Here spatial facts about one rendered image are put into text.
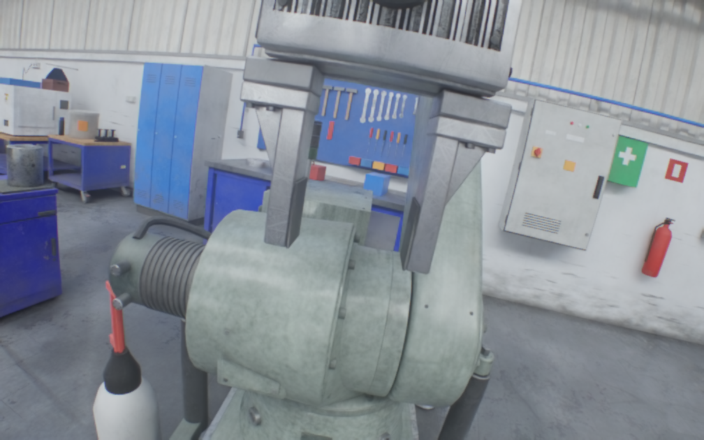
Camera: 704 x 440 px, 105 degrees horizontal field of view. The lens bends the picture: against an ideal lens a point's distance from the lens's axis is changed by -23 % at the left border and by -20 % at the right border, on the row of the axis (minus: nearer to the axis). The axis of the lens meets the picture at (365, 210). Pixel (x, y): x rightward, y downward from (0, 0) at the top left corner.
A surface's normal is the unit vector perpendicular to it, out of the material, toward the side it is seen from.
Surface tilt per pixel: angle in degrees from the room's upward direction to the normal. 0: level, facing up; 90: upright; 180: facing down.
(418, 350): 72
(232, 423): 0
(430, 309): 48
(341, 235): 17
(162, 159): 90
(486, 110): 90
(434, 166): 90
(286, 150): 90
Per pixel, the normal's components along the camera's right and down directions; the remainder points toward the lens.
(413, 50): -0.04, 0.21
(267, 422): -0.58, 0.07
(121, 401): 0.51, -0.32
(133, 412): 0.80, -0.04
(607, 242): -0.25, 0.16
